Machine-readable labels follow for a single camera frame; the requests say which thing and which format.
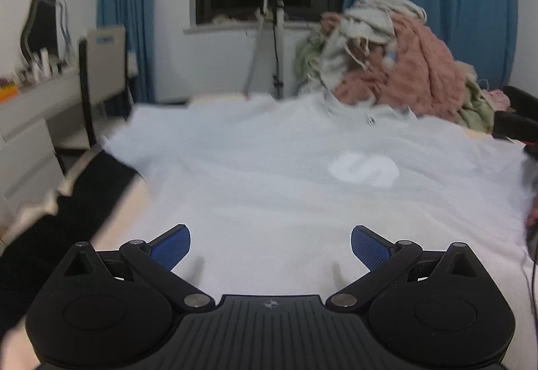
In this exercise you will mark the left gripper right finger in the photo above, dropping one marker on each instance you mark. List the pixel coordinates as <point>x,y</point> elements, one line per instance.
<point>387,262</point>

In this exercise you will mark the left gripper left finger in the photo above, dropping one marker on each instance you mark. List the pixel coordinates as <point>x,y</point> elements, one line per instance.
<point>153,262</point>

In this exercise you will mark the white t-shirt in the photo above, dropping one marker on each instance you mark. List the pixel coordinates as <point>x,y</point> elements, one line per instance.
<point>271,190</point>

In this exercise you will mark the striped fleece blanket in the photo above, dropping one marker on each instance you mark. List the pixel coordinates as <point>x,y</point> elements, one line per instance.
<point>104,204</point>

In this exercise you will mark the white dressing table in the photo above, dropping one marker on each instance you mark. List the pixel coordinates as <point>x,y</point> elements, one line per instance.
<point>29,167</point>

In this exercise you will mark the pink fluffy blanket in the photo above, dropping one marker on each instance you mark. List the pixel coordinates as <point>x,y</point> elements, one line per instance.
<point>424,78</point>

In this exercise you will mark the black armchair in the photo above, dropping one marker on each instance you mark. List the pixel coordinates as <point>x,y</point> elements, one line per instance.
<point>519,122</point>

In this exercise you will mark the white and black chair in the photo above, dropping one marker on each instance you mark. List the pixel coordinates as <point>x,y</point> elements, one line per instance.
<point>103,87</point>

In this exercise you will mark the green patterned blanket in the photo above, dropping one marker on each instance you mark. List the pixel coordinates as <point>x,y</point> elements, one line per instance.
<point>308,63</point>

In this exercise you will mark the orange tray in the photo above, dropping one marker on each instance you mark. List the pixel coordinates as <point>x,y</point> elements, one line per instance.
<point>8,91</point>

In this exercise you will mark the white cosmetic bottles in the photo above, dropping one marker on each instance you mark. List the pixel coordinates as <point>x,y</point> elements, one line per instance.
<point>45,66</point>

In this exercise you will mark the cream white garment pile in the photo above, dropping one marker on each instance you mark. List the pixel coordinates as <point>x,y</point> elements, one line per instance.
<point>350,36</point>

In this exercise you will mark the wavy framed mirror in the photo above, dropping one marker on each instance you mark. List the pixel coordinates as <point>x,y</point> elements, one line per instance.
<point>46,27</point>

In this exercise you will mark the white garment steamer stand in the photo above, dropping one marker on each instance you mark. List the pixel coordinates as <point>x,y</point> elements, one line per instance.
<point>269,27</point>

